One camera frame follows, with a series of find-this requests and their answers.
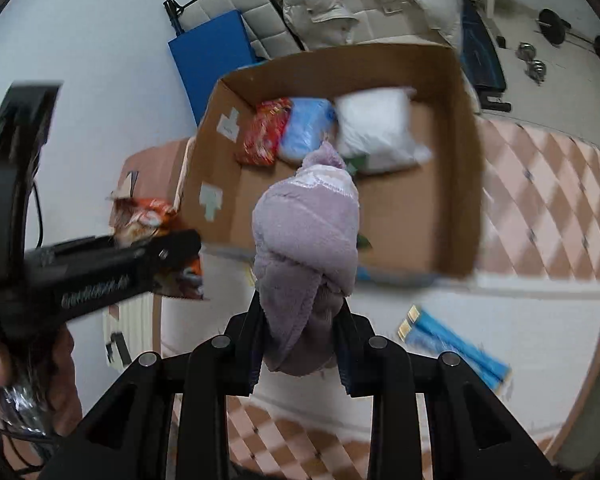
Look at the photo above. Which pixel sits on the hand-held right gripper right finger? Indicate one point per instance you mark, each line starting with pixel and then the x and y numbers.
pixel 349 355

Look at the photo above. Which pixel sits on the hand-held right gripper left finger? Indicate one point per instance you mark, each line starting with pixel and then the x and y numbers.
pixel 246 342

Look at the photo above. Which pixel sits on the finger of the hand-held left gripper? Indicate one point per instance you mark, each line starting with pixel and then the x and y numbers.
pixel 130 260

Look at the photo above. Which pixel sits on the orange snack bag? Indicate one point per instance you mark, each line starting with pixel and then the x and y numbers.
pixel 145 217

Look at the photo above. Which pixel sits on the purple fluffy towel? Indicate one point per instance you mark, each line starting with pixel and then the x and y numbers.
pixel 305 240

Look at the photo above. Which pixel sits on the large cardboard box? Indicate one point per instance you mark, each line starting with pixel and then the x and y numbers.
pixel 430 200

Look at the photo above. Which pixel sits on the person's left forearm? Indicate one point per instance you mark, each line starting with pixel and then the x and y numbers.
pixel 67 380

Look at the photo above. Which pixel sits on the white ribbed panel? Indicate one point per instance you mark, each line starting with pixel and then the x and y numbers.
pixel 130 325

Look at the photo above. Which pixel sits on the small cardboard box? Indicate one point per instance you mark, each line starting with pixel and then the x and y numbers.
pixel 155 170

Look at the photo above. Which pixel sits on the blue tube packet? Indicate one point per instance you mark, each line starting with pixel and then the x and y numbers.
pixel 460 342
pixel 445 357

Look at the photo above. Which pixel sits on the red snack packet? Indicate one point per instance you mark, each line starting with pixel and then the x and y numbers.
pixel 265 132

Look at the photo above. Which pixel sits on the light blue plastic packet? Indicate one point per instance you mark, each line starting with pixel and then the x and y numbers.
pixel 305 127

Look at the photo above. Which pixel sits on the blue foam mat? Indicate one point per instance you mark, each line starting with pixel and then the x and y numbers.
pixel 212 55

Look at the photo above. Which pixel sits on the white plastic packet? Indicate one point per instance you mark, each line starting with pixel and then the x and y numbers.
pixel 375 127

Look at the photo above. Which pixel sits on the pink checked blanket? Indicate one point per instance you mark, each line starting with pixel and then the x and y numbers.
pixel 545 195

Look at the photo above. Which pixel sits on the beige quilted folding cushion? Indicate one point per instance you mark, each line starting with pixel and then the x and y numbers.
pixel 260 7

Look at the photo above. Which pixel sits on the chrome dumbbell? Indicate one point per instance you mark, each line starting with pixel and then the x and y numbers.
pixel 532 62

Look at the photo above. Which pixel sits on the barbell with black plates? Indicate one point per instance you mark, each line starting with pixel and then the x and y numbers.
pixel 552 25

